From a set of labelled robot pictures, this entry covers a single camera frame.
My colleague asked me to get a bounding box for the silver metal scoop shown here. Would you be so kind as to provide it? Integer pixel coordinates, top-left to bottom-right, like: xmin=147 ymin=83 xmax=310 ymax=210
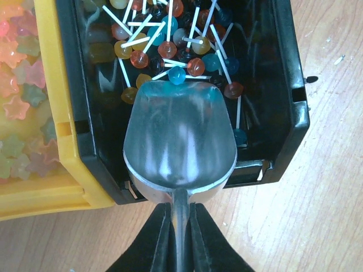
xmin=123 ymin=80 xmax=238 ymax=271

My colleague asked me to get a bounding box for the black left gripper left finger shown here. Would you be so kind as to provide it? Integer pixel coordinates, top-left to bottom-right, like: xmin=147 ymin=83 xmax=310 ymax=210
xmin=107 ymin=203 xmax=171 ymax=271

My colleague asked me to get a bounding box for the black candy bin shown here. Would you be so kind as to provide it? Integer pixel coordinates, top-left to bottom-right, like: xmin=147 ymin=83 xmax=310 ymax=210
xmin=56 ymin=1 xmax=316 ymax=205

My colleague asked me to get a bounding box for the yellow candy bin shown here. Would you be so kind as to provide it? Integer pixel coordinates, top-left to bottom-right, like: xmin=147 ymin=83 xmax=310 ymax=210
xmin=1 ymin=1 xmax=114 ymax=221

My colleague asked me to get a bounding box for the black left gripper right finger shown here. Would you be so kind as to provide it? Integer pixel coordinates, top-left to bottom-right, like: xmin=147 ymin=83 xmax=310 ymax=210
xmin=189 ymin=203 xmax=253 ymax=272

